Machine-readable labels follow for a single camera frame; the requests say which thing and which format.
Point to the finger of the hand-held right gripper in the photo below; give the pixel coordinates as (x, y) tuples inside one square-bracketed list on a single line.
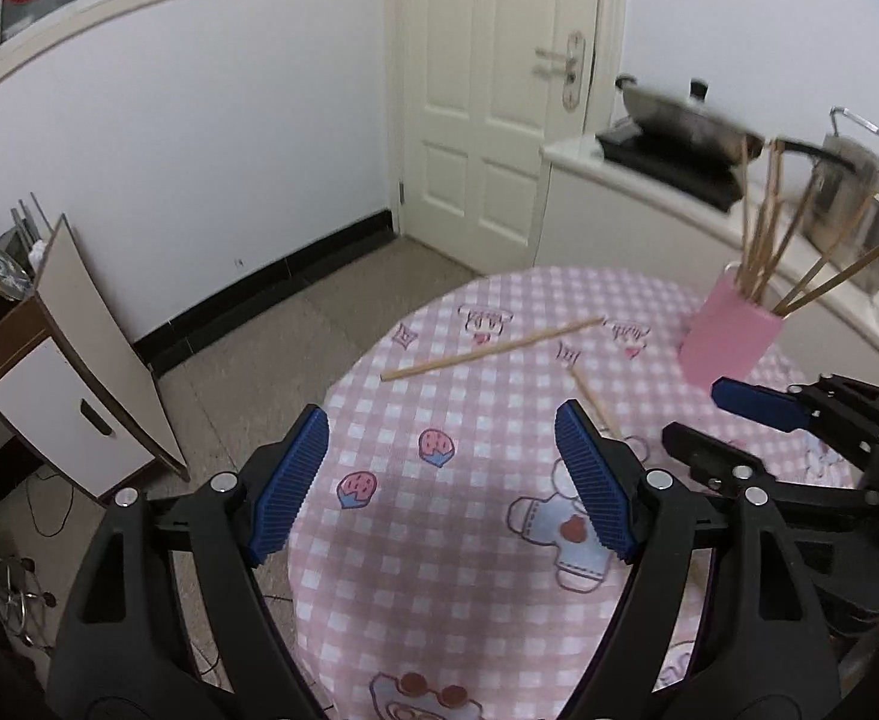
[(758, 403), (709, 457)]

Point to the wooden side cabinet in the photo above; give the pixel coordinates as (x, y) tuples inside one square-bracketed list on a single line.
[(87, 360)]

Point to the pink cup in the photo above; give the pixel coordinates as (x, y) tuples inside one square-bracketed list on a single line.
[(732, 337)]

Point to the pink checked tablecloth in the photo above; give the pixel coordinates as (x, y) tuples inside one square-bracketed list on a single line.
[(469, 480)]

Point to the black induction cooktop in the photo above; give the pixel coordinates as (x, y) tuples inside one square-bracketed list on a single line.
[(672, 172)]

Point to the single wooden chopstick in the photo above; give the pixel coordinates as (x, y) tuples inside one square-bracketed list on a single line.
[(595, 403), (492, 349)]

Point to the glass wok lid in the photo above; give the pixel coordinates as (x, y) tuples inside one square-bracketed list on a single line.
[(679, 112)]

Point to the white kitchen cabinet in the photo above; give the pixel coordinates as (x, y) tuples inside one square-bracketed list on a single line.
[(619, 217)]

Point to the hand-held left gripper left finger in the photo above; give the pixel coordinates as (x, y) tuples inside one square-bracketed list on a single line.
[(289, 487)]

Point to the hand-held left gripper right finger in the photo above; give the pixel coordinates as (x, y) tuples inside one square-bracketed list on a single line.
[(597, 487)]

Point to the gold rimmed round clock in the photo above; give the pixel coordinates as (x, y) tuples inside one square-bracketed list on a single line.
[(4, 274)]

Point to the steel steamer pot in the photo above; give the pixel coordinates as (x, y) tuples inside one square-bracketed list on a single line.
[(874, 202)]

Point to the white panel door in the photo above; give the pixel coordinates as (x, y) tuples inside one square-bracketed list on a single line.
[(499, 105)]

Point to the metal rods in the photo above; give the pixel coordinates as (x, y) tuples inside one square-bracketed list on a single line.
[(30, 217)]

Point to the bunch of wooden chopsticks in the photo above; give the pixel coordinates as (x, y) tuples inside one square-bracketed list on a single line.
[(765, 240)]

